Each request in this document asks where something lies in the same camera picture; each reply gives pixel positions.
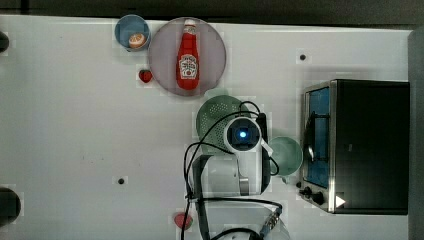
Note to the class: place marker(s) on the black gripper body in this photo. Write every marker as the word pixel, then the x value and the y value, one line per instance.
pixel 261 132

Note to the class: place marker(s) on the small red strawberry toy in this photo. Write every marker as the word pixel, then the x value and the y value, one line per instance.
pixel 145 76

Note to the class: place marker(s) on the blue cup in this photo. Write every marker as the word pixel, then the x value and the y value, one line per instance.
pixel 128 25

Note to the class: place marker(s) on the green plastic strainer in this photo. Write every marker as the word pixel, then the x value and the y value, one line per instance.
pixel 218 109

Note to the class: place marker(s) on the orange slice toy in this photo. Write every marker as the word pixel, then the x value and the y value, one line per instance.
pixel 136 40

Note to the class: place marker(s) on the grey round plate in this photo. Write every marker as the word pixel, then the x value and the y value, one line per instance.
pixel 163 51

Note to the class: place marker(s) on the red ketchup bottle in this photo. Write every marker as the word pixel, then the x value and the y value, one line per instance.
pixel 187 64

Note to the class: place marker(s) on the green mug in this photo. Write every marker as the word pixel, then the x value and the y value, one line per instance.
pixel 286 159

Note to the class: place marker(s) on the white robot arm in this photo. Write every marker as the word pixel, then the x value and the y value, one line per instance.
pixel 240 172

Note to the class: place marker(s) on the large red strawberry toy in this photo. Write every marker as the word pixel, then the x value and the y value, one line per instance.
pixel 183 221

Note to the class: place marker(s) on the black toaster oven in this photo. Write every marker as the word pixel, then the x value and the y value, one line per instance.
pixel 355 142

